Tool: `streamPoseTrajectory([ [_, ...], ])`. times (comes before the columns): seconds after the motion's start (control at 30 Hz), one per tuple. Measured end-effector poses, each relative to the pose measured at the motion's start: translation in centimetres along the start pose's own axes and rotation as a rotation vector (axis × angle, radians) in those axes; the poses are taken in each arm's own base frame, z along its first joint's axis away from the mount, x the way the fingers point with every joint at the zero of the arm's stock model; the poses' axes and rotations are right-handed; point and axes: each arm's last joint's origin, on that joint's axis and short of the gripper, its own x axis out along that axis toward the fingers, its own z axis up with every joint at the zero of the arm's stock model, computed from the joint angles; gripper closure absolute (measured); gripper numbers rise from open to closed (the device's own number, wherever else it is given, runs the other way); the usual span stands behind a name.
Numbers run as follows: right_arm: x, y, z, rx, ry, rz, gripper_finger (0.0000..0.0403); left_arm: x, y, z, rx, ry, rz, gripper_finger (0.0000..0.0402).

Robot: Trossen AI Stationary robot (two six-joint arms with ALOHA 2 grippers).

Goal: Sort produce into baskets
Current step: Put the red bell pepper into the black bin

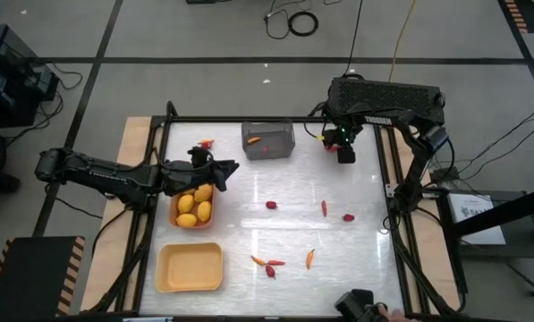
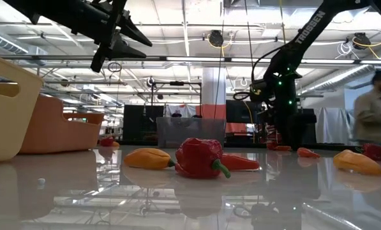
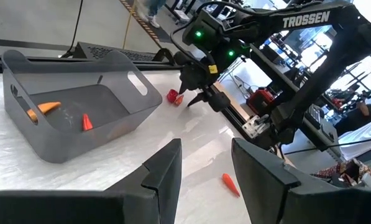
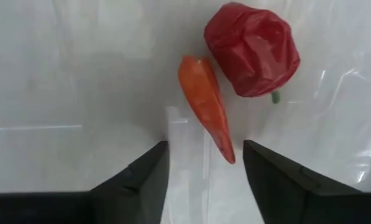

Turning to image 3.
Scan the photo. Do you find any white metal bracket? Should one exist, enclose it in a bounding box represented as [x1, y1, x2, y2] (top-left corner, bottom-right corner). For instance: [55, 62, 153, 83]
[242, 114, 270, 139]

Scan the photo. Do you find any white cloth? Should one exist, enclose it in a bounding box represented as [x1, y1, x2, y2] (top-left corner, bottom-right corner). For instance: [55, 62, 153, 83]
[339, 116, 371, 161]

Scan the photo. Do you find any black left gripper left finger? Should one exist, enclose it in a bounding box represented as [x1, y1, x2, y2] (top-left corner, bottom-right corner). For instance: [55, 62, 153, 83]
[106, 138, 183, 224]

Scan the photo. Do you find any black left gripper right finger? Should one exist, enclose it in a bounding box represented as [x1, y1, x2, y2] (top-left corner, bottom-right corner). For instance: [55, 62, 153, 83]
[231, 138, 339, 224]

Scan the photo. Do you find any orange carrot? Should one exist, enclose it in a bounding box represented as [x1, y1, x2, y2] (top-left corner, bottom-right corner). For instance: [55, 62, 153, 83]
[26, 101, 62, 123]

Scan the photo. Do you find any black cable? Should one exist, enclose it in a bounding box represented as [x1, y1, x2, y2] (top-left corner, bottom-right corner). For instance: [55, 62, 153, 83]
[283, 135, 371, 156]
[60, 0, 84, 59]

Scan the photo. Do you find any black perforated computer case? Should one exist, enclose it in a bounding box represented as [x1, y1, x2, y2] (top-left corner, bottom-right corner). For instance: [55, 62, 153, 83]
[71, 41, 157, 62]

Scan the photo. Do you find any red toolbox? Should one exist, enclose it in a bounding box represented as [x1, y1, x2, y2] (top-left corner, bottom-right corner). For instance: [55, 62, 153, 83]
[246, 88, 276, 115]

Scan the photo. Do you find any red bell pepper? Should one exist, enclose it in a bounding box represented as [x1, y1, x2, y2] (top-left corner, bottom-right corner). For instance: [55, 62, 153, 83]
[167, 88, 179, 104]

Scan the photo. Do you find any black mat with hazard stripes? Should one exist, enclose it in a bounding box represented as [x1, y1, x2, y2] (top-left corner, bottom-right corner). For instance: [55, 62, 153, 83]
[119, 0, 173, 47]

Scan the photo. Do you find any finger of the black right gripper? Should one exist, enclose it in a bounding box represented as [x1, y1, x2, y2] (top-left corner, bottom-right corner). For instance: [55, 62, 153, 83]
[186, 91, 209, 108]
[178, 80, 190, 95]

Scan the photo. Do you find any grey plastic basket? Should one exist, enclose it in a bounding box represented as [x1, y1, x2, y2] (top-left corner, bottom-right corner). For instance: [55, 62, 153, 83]
[1, 49, 163, 164]

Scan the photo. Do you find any grey side table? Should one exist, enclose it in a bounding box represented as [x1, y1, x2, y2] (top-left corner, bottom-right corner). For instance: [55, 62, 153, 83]
[296, 104, 344, 159]

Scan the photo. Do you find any person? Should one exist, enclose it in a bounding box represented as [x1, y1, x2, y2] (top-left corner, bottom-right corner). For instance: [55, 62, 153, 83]
[334, 98, 371, 138]
[135, 0, 167, 29]

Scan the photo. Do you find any yellow cable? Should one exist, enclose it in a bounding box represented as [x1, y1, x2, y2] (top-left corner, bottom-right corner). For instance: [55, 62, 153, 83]
[122, 0, 138, 50]

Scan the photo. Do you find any patterned bag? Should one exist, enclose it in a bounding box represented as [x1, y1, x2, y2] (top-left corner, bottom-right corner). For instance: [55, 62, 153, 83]
[311, 158, 371, 187]

